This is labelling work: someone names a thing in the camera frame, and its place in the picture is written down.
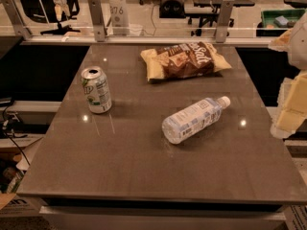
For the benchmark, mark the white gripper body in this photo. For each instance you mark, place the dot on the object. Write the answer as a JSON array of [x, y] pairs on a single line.
[[299, 47]]

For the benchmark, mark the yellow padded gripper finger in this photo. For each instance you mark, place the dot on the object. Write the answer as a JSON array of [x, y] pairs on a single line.
[[291, 111], [281, 43]]

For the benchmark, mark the green white 7up can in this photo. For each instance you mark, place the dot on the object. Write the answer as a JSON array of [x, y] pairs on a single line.
[[95, 88]]

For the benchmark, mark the green plastic bin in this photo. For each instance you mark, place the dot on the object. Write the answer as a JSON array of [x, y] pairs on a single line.
[[281, 18]]

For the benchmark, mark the brown yellow chip bag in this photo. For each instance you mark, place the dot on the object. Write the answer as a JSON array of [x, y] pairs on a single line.
[[183, 61]]

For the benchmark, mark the clear plastic water bottle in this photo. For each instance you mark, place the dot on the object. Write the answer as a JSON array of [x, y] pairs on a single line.
[[194, 118]]

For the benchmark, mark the cardboard box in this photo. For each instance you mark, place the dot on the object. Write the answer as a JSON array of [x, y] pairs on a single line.
[[14, 206]]

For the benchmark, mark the right metal rail bracket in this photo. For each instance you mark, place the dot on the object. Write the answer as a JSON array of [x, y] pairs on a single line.
[[223, 20]]

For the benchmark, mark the metal rail bracket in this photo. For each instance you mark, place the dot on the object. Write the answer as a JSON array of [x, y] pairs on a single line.
[[97, 18], [223, 20], [19, 26]]

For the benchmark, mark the white numbered post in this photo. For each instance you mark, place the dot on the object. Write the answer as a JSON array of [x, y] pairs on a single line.
[[119, 17]]

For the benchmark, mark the middle metal rail bracket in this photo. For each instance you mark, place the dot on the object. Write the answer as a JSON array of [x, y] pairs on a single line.
[[97, 18]]

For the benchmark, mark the left metal rail bracket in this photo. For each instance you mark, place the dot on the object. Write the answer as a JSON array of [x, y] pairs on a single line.
[[19, 26]]

